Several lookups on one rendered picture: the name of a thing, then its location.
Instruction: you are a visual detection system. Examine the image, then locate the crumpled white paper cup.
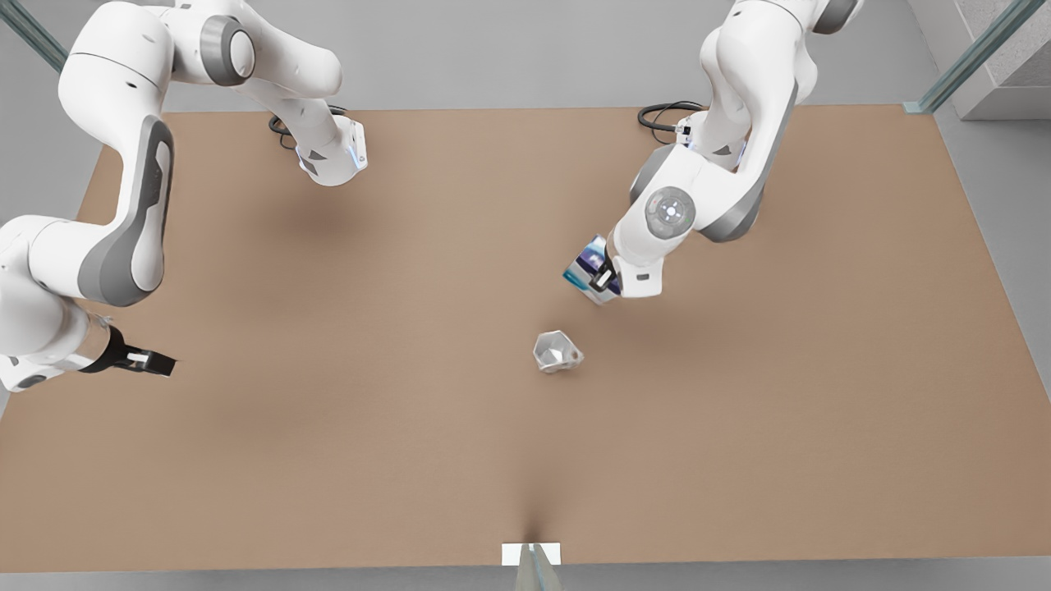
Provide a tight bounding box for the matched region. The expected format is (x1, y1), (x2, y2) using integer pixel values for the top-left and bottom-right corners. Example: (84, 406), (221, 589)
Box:
(532, 330), (585, 375)

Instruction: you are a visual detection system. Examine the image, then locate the blue and purple box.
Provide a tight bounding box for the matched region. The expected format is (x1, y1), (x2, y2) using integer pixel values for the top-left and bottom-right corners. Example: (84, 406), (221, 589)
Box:
(562, 235), (622, 307)

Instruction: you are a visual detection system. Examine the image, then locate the black cable loop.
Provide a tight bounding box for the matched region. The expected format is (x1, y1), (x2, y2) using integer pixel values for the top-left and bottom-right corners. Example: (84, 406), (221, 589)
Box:
(268, 104), (351, 153)
(637, 100), (708, 148)

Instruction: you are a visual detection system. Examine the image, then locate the grey stepped block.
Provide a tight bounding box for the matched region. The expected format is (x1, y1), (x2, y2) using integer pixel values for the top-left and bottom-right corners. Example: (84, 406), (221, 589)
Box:
(906, 0), (1051, 122)

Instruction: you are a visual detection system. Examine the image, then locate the white post foot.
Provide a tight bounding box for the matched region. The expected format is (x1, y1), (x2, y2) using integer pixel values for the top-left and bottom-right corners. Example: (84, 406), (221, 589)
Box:
(501, 542), (562, 567)

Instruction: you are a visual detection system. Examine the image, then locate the silver frame post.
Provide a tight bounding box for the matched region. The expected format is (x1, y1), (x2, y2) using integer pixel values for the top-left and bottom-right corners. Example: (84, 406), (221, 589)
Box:
(0, 0), (70, 74)
(515, 543), (565, 591)
(916, 0), (1049, 114)

